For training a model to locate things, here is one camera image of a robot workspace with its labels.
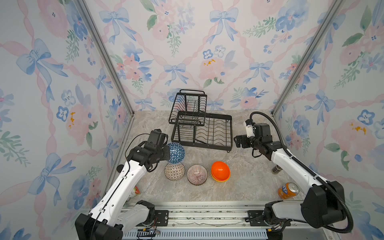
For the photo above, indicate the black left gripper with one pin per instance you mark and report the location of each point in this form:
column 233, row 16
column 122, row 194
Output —
column 166, row 149

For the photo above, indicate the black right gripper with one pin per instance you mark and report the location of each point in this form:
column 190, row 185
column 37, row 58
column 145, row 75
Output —
column 238, row 141

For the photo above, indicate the blue triangle pattern bowl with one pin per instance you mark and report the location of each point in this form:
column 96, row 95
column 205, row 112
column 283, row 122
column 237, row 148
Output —
column 177, row 153

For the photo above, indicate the pink striped bowl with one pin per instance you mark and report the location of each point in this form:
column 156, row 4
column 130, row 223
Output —
column 197, row 175

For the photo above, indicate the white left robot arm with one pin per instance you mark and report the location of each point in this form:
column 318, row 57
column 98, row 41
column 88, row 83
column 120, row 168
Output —
column 106, row 221

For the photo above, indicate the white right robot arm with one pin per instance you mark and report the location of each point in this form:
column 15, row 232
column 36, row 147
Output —
column 324, row 202

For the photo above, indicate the small dark spice jar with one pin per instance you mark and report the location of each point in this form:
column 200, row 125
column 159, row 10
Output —
column 276, row 169

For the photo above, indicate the brown dotted pattern bowl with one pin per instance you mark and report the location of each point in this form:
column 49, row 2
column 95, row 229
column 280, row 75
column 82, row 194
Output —
column 174, row 172

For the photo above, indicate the green snack packet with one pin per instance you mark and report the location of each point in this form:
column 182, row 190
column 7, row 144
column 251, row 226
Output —
column 135, row 192

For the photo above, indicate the orange plastic bowl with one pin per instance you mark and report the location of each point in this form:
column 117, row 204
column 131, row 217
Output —
column 220, row 170

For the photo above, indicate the orange soda can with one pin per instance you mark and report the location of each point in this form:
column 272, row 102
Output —
column 288, row 190

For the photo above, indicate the yellow plastic bowl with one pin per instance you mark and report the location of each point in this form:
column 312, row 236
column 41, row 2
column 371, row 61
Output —
column 221, row 181

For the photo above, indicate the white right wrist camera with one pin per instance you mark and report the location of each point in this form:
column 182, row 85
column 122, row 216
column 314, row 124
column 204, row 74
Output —
column 249, row 128

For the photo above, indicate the black wire dish rack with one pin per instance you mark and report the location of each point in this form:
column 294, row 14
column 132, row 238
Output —
column 194, row 127

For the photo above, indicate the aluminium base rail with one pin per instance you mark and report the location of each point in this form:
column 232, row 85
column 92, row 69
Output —
column 227, row 220

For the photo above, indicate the aluminium frame post right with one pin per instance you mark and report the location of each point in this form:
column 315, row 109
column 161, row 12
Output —
column 310, row 51

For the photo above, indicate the aluminium frame post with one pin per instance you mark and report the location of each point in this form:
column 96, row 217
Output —
column 310, row 51
column 95, row 34

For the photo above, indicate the aluminium frame post left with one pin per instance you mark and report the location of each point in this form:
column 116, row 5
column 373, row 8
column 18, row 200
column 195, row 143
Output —
column 95, row 34

